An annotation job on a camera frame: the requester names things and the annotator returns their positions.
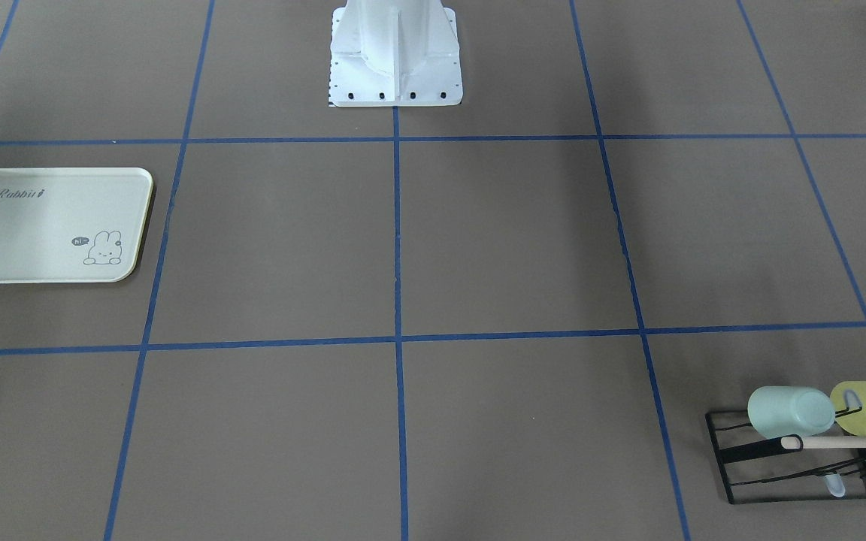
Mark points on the light green plastic cup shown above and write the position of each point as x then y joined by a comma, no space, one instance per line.
780,411

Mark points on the cream rabbit print tray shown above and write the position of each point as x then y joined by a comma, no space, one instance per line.
71,225

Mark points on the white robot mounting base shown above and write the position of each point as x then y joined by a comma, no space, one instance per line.
394,54

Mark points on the black wire cup rack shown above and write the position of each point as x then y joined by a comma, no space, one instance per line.
752,469

